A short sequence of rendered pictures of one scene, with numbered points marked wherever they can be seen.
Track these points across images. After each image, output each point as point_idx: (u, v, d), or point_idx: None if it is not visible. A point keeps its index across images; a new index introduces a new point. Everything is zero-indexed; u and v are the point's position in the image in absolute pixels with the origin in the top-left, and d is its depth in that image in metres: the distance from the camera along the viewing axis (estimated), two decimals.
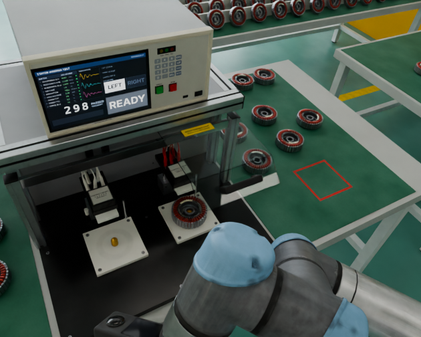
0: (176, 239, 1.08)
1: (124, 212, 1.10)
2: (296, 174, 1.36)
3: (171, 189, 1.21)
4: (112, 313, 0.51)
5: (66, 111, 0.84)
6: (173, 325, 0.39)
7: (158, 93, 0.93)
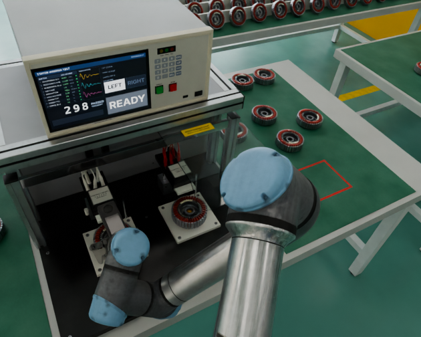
0: (176, 239, 1.08)
1: (124, 212, 1.10)
2: None
3: (171, 189, 1.21)
4: (111, 201, 0.94)
5: (66, 111, 0.84)
6: (108, 243, 0.81)
7: (158, 93, 0.93)
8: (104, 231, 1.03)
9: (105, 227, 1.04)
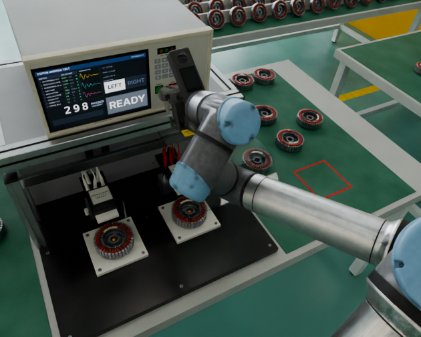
0: (176, 239, 1.08)
1: (124, 212, 1.10)
2: (296, 174, 1.36)
3: (171, 189, 1.21)
4: (185, 48, 0.74)
5: (66, 111, 0.84)
6: (194, 106, 0.67)
7: (158, 93, 0.93)
8: (104, 232, 1.04)
9: (105, 228, 1.05)
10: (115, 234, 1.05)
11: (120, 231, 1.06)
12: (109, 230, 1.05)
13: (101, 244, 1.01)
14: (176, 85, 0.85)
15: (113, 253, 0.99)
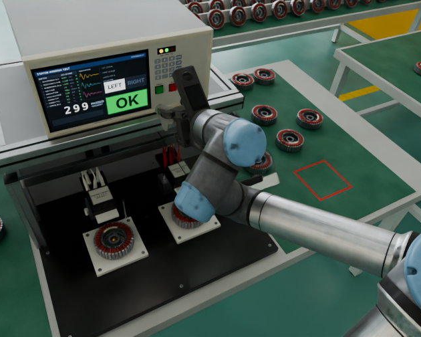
0: (176, 239, 1.08)
1: (124, 212, 1.10)
2: (296, 174, 1.36)
3: (171, 189, 1.21)
4: (190, 66, 0.74)
5: (66, 111, 0.84)
6: (200, 126, 0.67)
7: (158, 93, 0.93)
8: (104, 232, 1.04)
9: (105, 228, 1.05)
10: (115, 234, 1.05)
11: (120, 231, 1.06)
12: (109, 230, 1.05)
13: (101, 244, 1.01)
14: None
15: (113, 253, 0.99)
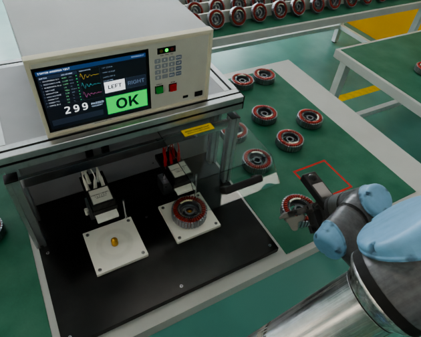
0: (176, 239, 1.08)
1: (124, 212, 1.10)
2: (296, 174, 1.36)
3: (171, 189, 1.21)
4: (313, 171, 1.02)
5: (66, 111, 0.84)
6: (333, 202, 0.89)
7: (158, 93, 0.93)
8: (290, 202, 1.12)
9: (290, 198, 1.12)
10: (299, 204, 1.12)
11: (302, 202, 1.13)
12: (293, 200, 1.13)
13: None
14: None
15: (304, 221, 1.07)
